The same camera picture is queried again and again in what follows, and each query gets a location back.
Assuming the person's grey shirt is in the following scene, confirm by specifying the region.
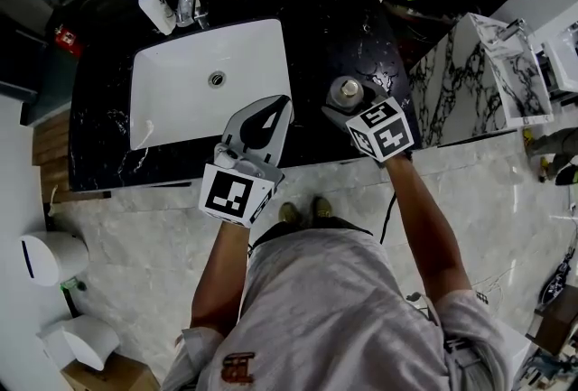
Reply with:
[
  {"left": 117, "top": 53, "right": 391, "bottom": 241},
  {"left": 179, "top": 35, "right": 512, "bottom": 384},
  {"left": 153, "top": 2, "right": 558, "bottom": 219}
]
[{"left": 160, "top": 226, "right": 515, "bottom": 391}]

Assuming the wooden slat platform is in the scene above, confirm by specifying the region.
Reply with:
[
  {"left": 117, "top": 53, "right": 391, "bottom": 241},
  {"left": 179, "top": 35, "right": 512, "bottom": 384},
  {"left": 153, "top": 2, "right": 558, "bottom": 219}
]
[{"left": 31, "top": 107, "right": 112, "bottom": 203}]

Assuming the person's left shoe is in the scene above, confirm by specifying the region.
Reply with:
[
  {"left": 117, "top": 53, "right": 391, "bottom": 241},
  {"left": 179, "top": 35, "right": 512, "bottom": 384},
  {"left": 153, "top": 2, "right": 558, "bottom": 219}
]
[{"left": 277, "top": 200, "right": 301, "bottom": 226}]

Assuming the white rectangular sink basin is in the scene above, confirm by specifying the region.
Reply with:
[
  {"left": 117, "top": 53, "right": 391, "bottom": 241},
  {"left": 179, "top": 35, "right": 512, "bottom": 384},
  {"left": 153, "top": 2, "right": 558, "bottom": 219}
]
[{"left": 129, "top": 17, "right": 293, "bottom": 151}]

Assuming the small cardboard box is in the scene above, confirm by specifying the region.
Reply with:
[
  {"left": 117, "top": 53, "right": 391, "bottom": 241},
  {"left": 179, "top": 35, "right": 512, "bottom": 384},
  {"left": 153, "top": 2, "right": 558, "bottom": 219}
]
[{"left": 60, "top": 352, "right": 160, "bottom": 391}]

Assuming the person's left forearm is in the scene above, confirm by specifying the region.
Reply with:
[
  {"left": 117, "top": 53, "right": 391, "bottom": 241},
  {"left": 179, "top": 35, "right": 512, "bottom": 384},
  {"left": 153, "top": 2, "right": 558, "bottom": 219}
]
[{"left": 189, "top": 219, "right": 252, "bottom": 337}]

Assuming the person's right shoe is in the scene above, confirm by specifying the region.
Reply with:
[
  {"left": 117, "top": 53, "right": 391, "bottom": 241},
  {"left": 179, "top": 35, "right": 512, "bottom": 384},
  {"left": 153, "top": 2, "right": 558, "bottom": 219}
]
[{"left": 312, "top": 196, "right": 333, "bottom": 219}]

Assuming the black marble vanity counter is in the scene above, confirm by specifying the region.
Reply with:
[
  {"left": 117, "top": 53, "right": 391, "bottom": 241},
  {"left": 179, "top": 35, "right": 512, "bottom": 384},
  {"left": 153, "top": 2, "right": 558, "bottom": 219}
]
[{"left": 67, "top": 0, "right": 424, "bottom": 194}]

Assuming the person's shoe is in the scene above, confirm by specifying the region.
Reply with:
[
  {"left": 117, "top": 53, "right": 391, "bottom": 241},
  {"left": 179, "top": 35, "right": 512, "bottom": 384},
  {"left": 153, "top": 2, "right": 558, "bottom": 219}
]
[
  {"left": 312, "top": 196, "right": 333, "bottom": 219},
  {"left": 277, "top": 200, "right": 301, "bottom": 226}
]

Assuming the white washbasin on stand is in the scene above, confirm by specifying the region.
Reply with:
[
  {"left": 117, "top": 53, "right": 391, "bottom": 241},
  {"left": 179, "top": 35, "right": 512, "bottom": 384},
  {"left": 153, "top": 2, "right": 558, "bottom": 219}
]
[{"left": 540, "top": 21, "right": 578, "bottom": 95}]

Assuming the white pump bottle blue top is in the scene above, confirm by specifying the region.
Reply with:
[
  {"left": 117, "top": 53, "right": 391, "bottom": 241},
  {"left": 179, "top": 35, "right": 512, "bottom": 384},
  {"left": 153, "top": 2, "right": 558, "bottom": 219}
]
[{"left": 127, "top": 0, "right": 178, "bottom": 37}]

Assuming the person's right forearm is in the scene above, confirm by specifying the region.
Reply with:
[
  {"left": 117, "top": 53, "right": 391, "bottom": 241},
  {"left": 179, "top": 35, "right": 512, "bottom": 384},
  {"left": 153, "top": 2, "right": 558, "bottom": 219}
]
[{"left": 383, "top": 152, "right": 473, "bottom": 305}]

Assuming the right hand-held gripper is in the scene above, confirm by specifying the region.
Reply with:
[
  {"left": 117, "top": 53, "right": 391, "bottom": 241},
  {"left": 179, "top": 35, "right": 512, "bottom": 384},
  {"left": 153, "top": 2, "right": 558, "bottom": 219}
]
[{"left": 321, "top": 80, "right": 416, "bottom": 163}]

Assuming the white wall dispenser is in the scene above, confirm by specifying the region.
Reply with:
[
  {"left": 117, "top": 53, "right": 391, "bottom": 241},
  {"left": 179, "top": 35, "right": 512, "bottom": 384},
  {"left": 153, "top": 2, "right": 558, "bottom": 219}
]
[{"left": 35, "top": 314, "right": 121, "bottom": 371}]

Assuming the chrome faucet on marble cabinet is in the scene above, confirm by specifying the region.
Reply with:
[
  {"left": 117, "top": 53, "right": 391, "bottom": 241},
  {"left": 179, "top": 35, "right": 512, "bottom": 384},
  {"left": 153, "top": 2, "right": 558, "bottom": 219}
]
[{"left": 498, "top": 17, "right": 528, "bottom": 43}]

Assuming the white bottle with gold cap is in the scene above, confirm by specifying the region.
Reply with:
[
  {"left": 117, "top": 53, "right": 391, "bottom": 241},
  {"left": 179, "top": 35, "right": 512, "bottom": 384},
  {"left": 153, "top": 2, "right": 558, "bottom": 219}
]
[{"left": 325, "top": 75, "right": 375, "bottom": 113}]

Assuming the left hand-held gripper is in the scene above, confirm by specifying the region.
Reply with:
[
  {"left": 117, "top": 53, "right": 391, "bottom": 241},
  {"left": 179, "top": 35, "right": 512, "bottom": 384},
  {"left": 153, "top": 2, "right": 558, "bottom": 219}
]
[{"left": 198, "top": 94, "right": 295, "bottom": 229}]

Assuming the black cable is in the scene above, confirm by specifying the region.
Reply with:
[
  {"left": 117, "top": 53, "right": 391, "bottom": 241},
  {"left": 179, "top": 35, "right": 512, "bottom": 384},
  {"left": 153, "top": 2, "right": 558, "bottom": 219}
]
[{"left": 378, "top": 191, "right": 399, "bottom": 246}]

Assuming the white veined marble cabinet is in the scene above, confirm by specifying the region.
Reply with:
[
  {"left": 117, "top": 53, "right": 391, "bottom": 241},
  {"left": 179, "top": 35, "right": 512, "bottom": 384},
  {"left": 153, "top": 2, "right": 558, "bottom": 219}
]
[{"left": 408, "top": 12, "right": 555, "bottom": 150}]

